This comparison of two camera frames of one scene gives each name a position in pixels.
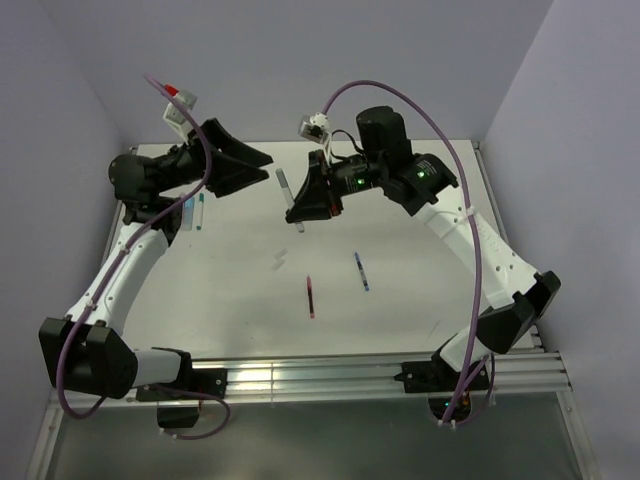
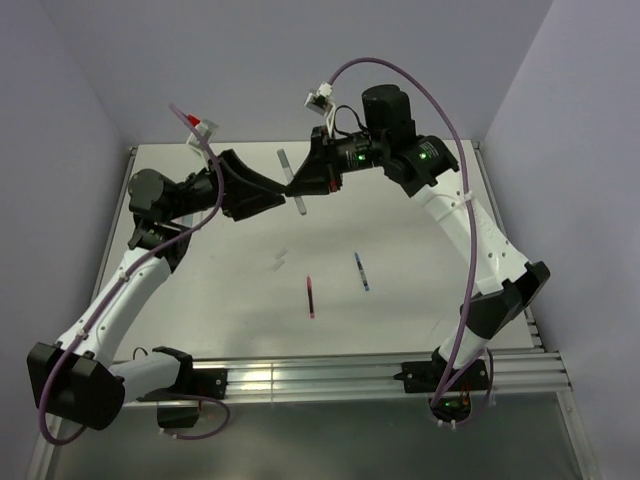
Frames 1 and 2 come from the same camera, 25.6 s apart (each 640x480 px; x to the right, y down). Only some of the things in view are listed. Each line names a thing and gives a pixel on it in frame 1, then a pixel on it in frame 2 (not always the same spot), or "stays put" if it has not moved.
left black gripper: x=226 y=175 → x=241 y=202
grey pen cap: x=282 y=178 → x=283 y=158
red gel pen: x=310 y=297 stays put
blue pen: x=362 y=272 stays put
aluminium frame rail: x=352 y=374 stays put
